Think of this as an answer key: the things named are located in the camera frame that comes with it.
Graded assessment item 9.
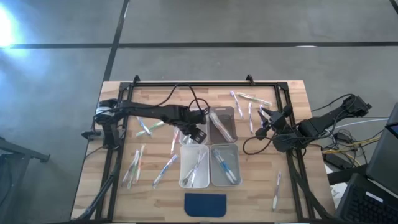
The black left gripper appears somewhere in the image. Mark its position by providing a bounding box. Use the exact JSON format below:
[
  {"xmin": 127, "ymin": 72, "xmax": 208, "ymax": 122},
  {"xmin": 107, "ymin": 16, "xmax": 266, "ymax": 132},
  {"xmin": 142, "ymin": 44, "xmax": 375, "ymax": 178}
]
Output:
[{"xmin": 174, "ymin": 105, "xmax": 208, "ymax": 145}]

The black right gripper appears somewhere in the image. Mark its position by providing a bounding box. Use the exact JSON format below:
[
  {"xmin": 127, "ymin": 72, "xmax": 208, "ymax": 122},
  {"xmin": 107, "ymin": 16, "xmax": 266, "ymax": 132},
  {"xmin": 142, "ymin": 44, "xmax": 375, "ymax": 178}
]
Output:
[{"xmin": 254, "ymin": 104, "xmax": 295, "ymax": 141}]

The green toothbrush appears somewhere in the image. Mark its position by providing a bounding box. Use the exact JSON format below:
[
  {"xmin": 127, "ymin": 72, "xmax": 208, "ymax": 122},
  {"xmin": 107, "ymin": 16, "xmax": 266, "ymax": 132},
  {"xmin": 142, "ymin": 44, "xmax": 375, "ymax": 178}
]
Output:
[
  {"xmin": 136, "ymin": 121, "xmax": 165, "ymax": 138},
  {"xmin": 236, "ymin": 91, "xmax": 272, "ymax": 107},
  {"xmin": 126, "ymin": 161, "xmax": 139, "ymax": 190}
]

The blue toothbrush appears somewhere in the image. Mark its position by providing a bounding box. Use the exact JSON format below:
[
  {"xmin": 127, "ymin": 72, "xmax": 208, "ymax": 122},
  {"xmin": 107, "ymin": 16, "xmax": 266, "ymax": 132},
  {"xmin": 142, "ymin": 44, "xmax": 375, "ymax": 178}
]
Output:
[
  {"xmin": 213, "ymin": 147, "xmax": 236, "ymax": 184},
  {"xmin": 136, "ymin": 116, "xmax": 152, "ymax": 137},
  {"xmin": 151, "ymin": 154, "xmax": 180, "ymax": 189},
  {"xmin": 217, "ymin": 149, "xmax": 239, "ymax": 184}
]

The dark toothbrush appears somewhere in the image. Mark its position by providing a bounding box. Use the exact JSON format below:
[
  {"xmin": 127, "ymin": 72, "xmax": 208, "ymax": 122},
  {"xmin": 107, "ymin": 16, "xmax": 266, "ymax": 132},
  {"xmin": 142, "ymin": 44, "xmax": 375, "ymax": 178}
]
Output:
[
  {"xmin": 182, "ymin": 150, "xmax": 208, "ymax": 187},
  {"xmin": 189, "ymin": 149, "xmax": 201, "ymax": 188}
]

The toothbrushes lower right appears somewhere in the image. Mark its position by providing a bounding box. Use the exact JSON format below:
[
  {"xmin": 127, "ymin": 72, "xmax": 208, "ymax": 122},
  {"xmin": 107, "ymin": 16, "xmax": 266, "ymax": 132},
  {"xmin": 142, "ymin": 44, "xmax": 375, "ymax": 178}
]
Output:
[{"xmin": 272, "ymin": 170, "xmax": 282, "ymax": 212}]

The clear plastic bin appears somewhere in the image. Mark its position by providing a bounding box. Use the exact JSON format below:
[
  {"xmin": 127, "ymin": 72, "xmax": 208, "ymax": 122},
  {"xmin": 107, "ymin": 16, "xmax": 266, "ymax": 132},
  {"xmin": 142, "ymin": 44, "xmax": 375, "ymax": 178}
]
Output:
[{"xmin": 179, "ymin": 106, "xmax": 210, "ymax": 146}]

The white plastic bin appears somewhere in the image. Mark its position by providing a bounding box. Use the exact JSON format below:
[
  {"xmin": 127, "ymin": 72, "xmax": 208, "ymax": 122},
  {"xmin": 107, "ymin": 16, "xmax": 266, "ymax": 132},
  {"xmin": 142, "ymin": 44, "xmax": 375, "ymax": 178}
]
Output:
[{"xmin": 179, "ymin": 143, "xmax": 211, "ymax": 189}]

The smoky brown translucent bin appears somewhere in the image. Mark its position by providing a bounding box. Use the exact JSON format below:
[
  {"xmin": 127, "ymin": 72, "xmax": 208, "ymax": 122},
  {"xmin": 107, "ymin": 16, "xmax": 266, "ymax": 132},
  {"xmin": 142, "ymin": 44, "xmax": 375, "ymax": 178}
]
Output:
[{"xmin": 208, "ymin": 106, "xmax": 239, "ymax": 144}]

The grey plastic bin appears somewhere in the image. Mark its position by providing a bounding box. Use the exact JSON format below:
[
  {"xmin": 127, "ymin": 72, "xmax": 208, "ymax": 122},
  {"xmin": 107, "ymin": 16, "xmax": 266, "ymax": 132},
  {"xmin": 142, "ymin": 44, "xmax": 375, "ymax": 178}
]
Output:
[{"xmin": 210, "ymin": 143, "xmax": 243, "ymax": 187}]

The black power strip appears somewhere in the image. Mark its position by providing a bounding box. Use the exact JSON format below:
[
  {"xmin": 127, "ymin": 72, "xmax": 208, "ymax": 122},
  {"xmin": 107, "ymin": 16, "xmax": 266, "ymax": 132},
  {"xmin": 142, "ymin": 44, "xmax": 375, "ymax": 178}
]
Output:
[{"xmin": 323, "ymin": 154, "xmax": 346, "ymax": 170}]

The blue cloth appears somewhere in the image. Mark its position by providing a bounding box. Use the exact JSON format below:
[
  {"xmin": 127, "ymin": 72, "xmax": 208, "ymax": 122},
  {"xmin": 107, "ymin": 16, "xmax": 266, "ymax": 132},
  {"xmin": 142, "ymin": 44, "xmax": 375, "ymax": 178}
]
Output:
[{"xmin": 183, "ymin": 192, "xmax": 228, "ymax": 218}]

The dark grey monitor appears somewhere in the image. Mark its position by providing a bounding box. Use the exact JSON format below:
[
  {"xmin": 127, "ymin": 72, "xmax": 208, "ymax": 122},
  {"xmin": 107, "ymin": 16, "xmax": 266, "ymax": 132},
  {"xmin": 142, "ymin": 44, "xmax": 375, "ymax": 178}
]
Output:
[{"xmin": 365, "ymin": 102, "xmax": 398, "ymax": 200}]

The black laptop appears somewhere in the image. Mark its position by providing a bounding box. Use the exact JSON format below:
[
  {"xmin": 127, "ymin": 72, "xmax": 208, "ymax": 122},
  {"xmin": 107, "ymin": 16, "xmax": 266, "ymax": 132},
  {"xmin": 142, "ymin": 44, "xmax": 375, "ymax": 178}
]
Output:
[{"xmin": 334, "ymin": 172, "xmax": 398, "ymax": 224}]

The black stand base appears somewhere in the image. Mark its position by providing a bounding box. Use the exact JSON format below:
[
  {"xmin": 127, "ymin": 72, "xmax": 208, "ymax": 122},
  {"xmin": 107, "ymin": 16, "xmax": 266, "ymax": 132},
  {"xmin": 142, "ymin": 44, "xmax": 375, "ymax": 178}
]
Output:
[{"xmin": 0, "ymin": 136, "xmax": 51, "ymax": 164}]

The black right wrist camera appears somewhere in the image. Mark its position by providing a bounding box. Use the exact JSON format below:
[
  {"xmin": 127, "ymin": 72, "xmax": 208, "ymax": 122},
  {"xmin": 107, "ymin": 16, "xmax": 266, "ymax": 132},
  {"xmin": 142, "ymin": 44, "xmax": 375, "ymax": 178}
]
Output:
[{"xmin": 272, "ymin": 133, "xmax": 300, "ymax": 153}]

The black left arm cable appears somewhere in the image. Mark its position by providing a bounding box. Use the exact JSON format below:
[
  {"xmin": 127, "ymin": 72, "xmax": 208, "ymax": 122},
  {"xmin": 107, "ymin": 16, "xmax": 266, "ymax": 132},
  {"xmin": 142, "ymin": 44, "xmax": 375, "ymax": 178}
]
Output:
[{"xmin": 152, "ymin": 82, "xmax": 211, "ymax": 115}]

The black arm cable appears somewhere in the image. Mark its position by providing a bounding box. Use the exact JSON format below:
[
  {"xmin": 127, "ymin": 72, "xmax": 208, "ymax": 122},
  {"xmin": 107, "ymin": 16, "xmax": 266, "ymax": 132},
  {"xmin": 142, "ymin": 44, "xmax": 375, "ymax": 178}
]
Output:
[
  {"xmin": 242, "ymin": 134, "xmax": 276, "ymax": 156},
  {"xmin": 152, "ymin": 82, "xmax": 211, "ymax": 115}
]

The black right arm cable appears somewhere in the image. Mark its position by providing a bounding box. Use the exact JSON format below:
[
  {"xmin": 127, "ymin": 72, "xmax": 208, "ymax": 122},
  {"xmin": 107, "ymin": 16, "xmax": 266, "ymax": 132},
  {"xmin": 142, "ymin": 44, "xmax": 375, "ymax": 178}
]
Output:
[{"xmin": 242, "ymin": 134, "xmax": 276, "ymax": 156}]

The yellow cable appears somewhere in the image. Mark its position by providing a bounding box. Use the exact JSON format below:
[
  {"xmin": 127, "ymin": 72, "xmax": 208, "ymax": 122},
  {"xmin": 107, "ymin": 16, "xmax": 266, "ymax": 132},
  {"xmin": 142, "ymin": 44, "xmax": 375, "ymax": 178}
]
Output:
[{"xmin": 322, "ymin": 136, "xmax": 382, "ymax": 156}]

